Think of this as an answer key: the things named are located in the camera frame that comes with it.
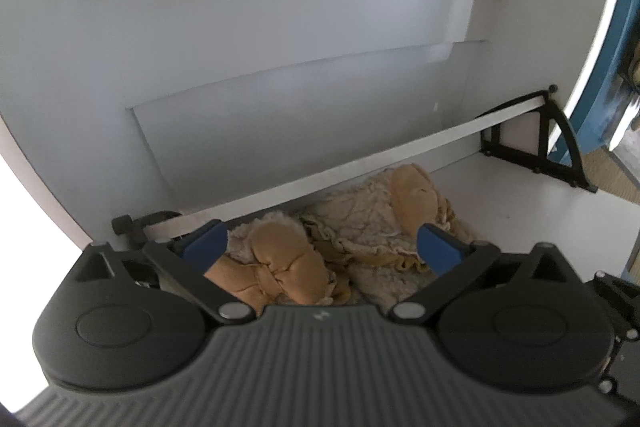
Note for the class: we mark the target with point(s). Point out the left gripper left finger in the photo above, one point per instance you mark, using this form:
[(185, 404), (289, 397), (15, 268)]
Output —
[(128, 319)]

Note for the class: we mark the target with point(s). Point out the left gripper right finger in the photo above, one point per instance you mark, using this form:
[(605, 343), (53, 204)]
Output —
[(510, 320)]

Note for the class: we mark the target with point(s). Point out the white shoe cabinet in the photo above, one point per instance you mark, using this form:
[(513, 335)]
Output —
[(226, 107)]

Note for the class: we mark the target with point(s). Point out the black cabinet hinge bracket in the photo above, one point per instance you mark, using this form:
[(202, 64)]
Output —
[(548, 113)]

